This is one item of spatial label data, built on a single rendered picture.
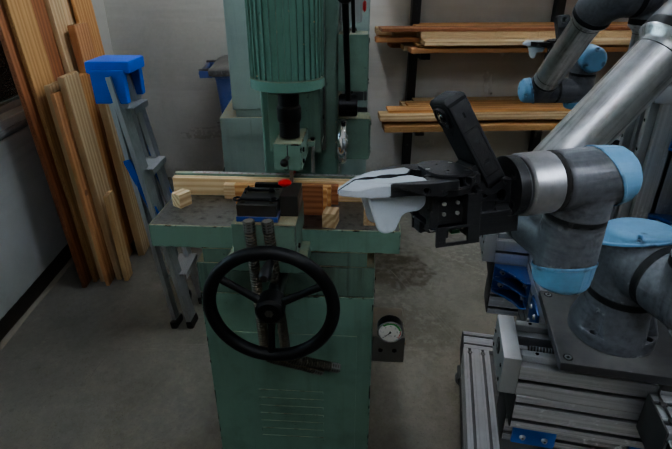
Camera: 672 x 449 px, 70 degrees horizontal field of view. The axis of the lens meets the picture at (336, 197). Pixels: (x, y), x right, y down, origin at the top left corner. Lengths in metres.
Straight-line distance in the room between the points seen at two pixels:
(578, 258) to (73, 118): 2.18
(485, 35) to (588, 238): 2.68
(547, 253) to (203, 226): 0.79
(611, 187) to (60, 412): 1.95
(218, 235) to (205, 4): 2.57
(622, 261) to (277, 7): 0.81
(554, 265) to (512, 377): 0.43
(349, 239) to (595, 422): 0.62
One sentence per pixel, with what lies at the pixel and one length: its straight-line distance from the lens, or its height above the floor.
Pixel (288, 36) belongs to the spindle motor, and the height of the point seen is 1.32.
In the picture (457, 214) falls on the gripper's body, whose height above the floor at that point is 1.20.
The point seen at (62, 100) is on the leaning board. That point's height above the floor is 0.94.
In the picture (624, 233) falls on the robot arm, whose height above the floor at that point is 1.05.
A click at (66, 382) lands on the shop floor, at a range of 2.27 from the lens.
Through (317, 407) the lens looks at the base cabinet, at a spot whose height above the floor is 0.33.
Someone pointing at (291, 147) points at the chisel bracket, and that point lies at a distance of 1.18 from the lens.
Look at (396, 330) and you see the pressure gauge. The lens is 1.21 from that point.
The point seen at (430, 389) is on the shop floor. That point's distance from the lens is 2.02.
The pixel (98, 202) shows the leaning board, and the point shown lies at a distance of 2.59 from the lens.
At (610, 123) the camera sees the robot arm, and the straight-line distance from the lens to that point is 0.79.
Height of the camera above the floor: 1.44
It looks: 25 degrees down
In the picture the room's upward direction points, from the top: straight up
